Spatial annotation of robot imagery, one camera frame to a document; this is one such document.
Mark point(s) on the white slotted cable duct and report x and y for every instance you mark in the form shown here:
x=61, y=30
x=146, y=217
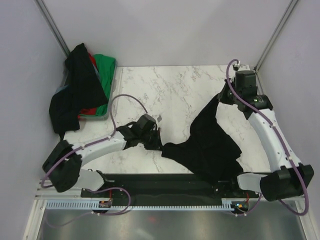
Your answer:
x=99, y=205

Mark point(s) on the right aluminium frame post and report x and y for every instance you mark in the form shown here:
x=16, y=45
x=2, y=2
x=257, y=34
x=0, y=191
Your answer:
x=276, y=33

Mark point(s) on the aluminium frame post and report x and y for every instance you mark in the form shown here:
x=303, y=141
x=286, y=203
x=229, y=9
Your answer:
x=276, y=33
x=52, y=25

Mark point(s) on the aluminium front rail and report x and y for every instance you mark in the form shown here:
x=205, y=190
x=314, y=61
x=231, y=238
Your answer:
x=60, y=193

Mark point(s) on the green t shirt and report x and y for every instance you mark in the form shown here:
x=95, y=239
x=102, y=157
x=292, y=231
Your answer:
x=106, y=67

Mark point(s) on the left aluminium frame post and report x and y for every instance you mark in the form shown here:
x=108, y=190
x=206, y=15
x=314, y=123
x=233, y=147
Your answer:
x=52, y=25

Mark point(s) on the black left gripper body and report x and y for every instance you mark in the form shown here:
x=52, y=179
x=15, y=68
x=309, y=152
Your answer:
x=150, y=139

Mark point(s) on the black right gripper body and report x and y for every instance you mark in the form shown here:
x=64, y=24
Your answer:
x=226, y=96

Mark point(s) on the clear plastic bin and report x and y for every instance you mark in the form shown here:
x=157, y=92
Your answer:
x=88, y=92

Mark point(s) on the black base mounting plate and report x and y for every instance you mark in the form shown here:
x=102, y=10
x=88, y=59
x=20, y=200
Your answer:
x=160, y=190

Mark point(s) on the black t shirt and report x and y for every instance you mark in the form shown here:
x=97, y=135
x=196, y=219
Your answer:
x=83, y=92
x=209, y=152

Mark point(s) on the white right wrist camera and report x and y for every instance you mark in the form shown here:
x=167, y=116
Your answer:
x=237, y=66

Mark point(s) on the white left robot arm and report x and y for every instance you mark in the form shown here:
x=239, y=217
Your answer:
x=64, y=166

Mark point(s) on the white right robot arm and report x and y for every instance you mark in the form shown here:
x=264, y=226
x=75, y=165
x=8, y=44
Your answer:
x=286, y=170

